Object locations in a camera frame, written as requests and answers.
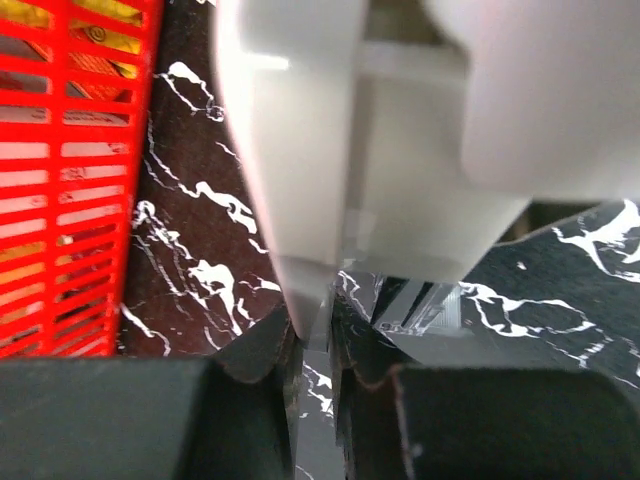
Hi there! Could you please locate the red plastic shopping basket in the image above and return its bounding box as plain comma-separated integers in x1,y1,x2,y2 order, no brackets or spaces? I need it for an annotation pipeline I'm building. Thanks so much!
1,1,163,357

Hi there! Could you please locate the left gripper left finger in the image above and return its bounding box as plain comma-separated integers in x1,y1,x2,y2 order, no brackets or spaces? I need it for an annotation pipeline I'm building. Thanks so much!
1,307,302,479

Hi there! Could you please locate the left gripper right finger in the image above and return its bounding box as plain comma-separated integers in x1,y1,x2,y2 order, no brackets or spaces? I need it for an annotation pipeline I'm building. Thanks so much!
330,296,639,479

